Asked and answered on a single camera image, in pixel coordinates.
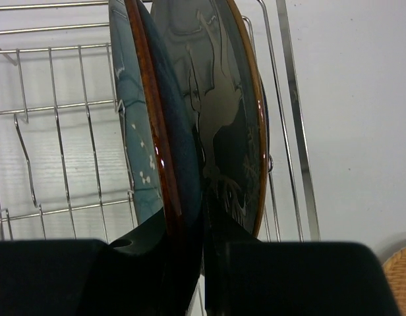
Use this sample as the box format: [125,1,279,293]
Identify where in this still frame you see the wire metal dish rack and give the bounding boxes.
[0,1,320,242]

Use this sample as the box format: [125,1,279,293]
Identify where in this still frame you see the teal blossom round plate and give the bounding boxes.
[107,0,206,316]

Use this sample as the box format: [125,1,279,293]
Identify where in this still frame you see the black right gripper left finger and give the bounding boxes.
[84,210,195,315]

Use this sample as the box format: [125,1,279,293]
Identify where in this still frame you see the woven tan round plate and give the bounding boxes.
[383,247,406,315]

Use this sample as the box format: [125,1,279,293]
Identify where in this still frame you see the grey deer pattern plate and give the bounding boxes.
[151,1,268,236]

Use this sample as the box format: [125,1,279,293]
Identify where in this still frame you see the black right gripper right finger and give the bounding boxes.
[202,189,259,315]

